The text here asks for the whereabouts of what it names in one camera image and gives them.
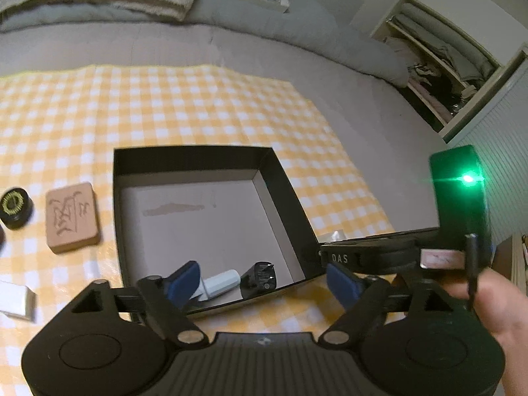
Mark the grey pillow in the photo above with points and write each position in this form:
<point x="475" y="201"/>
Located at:
<point x="297" y="33"/>

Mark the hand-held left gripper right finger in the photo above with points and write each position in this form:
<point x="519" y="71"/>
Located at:
<point x="342" y="285"/>

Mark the folded grey linens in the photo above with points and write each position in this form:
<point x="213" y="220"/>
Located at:
<point x="449" y="37"/>

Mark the grey bed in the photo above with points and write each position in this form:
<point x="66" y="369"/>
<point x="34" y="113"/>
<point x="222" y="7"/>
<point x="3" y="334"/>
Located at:
<point x="354" y="123"/>

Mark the tan carved block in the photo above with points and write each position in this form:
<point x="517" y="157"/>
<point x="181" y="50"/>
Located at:
<point x="73" y="218"/>

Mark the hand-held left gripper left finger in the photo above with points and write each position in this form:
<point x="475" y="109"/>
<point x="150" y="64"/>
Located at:
<point x="183" y="282"/>

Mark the white open cabinet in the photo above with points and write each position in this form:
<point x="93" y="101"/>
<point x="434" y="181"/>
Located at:
<point x="482" y="103"/>

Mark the black charger plug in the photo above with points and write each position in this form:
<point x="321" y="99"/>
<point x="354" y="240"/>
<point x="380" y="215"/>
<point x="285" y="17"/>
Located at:
<point x="258" y="280"/>

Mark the black round tin gold emblem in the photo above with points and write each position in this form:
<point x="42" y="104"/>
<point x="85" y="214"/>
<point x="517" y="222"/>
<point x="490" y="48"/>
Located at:
<point x="15" y="209"/>

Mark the person's right hand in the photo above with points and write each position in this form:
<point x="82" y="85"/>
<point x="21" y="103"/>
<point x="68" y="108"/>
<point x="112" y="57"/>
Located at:
<point x="505" y="313"/>

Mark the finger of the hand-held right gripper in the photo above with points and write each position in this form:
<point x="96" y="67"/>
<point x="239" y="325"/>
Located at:
<point x="371" y="258"/>

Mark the black cardboard box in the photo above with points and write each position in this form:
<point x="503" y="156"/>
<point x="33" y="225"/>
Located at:
<point x="198" y="218"/>

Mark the yellow checkered cloth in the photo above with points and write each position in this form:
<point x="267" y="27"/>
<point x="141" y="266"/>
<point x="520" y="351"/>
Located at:
<point x="165" y="107"/>

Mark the white cylinder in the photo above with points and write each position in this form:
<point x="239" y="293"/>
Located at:
<point x="220" y="283"/>

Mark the dark crumpled clothes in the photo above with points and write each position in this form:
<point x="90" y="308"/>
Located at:
<point x="437" y="86"/>

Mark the white ribbed panel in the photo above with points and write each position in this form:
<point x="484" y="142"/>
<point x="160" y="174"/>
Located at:
<point x="499" y="140"/>

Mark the small white box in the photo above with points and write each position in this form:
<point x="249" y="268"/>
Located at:
<point x="14" y="301"/>

